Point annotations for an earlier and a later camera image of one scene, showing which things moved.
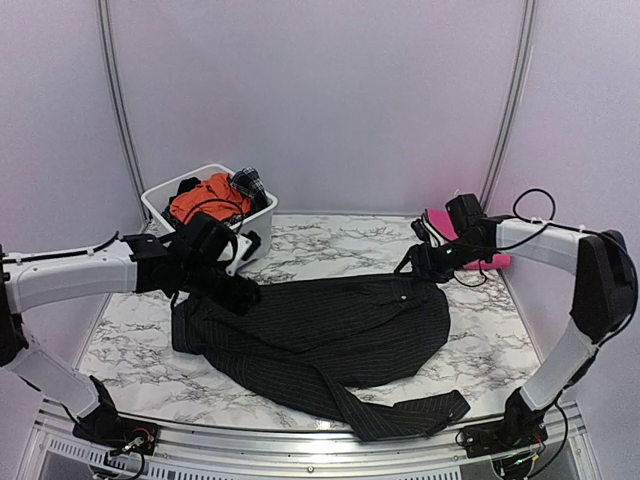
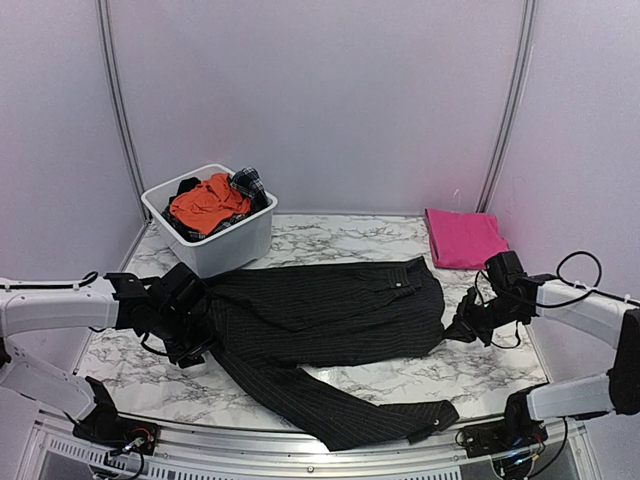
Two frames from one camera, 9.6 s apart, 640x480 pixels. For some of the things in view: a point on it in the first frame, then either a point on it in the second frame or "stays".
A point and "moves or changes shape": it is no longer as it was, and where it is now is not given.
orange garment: x=214 y=199 stays
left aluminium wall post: x=109 y=65 stays
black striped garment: x=308 y=338 moves or changes shape
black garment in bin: x=186 y=186 stays
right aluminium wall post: x=514 y=105 stays
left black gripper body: x=233 y=300 -> x=182 y=338
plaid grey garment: x=248 y=182 stays
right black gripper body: x=441 y=267 -> x=486 y=318
